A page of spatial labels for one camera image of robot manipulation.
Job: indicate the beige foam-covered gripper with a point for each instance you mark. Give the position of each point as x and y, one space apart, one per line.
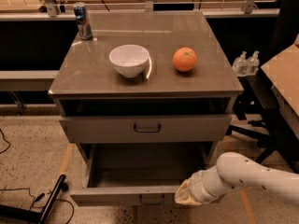
197 188

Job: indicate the drawer with black handle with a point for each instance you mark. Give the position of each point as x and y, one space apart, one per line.
145 129
137 174

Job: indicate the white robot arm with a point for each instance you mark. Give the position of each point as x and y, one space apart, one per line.
234 172

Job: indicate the grey metal drawer cabinet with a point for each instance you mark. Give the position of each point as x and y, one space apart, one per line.
87 85

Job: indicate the black office chair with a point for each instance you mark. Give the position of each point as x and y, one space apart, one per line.
258 88

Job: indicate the orange fruit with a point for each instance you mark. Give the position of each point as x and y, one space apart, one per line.
184 59

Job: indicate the white ceramic bowl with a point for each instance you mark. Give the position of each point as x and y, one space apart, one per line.
129 60

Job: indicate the right clear sanitizer bottle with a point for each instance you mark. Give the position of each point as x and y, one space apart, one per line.
253 62

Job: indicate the blue silver drink can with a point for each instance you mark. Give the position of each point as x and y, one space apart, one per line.
84 27

